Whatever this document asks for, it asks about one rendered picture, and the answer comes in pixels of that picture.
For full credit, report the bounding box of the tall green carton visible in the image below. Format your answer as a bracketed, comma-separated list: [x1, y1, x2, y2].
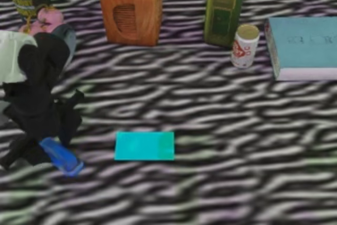
[204, 0, 250, 48]

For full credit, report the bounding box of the orange wooden box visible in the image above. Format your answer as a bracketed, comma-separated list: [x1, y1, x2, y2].
[98, 0, 163, 47]

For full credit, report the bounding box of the light blue book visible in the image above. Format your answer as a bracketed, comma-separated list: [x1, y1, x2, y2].
[264, 16, 337, 81]

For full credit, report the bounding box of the blue translucent block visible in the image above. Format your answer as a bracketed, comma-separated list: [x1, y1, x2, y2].
[38, 137, 85, 177]

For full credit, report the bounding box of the cyan card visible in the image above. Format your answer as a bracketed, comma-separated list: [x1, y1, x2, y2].
[114, 131, 176, 162]

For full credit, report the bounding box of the pink plush toy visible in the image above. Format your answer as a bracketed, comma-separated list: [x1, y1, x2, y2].
[18, 6, 64, 35]

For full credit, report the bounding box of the grey blue bowl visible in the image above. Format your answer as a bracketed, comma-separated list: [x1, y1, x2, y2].
[51, 23, 77, 60]

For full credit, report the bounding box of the white can with red print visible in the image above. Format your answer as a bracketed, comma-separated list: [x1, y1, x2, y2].
[231, 24, 260, 70]

